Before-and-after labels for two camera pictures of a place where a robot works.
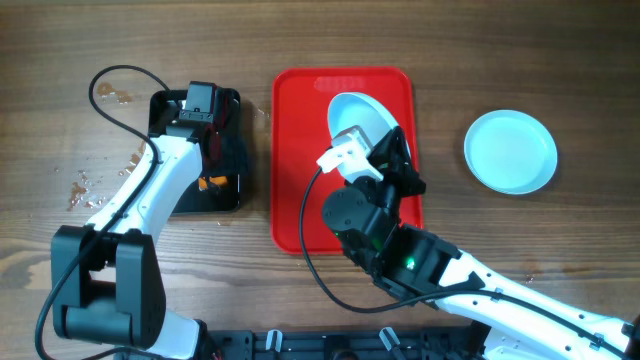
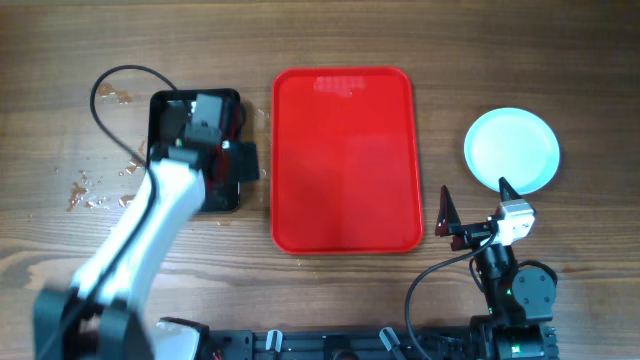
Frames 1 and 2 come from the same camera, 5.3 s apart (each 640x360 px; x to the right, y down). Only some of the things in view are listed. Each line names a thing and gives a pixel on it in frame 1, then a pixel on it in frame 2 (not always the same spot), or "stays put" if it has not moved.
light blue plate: x=510 y=151 stays put
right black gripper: x=397 y=163 -> x=449 y=223
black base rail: x=430 y=343 stays put
